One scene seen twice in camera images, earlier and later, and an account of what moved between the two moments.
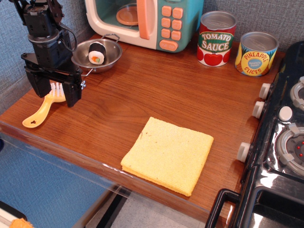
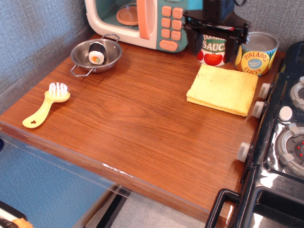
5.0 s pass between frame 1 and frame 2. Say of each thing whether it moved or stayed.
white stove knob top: stayed
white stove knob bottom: stayed
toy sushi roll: stayed
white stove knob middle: stayed
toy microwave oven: stayed
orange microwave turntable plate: stayed
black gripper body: moved
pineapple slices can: stayed
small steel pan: stayed
